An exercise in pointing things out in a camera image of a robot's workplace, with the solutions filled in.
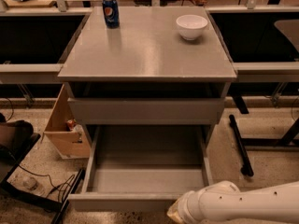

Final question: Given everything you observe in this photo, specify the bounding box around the grey drawer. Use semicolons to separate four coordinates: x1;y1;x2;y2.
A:
69;125;212;212
68;98;224;125

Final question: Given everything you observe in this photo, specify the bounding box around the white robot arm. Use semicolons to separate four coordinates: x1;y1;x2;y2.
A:
167;181;299;224

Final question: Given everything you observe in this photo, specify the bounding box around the grey top drawer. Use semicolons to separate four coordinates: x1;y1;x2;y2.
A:
68;98;224;125

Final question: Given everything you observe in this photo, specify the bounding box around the grey drawer cabinet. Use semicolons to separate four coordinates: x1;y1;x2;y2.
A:
59;7;236;136

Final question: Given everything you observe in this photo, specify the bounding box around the black bar on floor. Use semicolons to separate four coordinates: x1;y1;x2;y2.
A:
229;115;254;177

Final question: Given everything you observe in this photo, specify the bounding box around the cardboard box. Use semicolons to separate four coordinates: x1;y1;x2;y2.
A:
44;86;90;159

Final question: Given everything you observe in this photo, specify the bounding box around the plastic water bottle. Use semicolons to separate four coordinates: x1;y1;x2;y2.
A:
22;176;45;196

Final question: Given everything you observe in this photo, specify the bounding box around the dark bag on left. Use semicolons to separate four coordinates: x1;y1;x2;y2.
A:
0;113;34;161

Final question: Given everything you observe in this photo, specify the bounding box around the white ceramic bowl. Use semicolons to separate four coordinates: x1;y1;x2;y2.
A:
176;15;208;40

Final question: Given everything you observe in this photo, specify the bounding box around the blue Pepsi can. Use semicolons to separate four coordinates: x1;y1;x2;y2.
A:
102;0;120;28

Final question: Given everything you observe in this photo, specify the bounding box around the black floor cable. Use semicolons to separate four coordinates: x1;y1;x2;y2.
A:
18;164;78;203

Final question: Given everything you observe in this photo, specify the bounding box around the black frame leg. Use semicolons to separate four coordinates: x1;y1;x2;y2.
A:
51;169;85;224

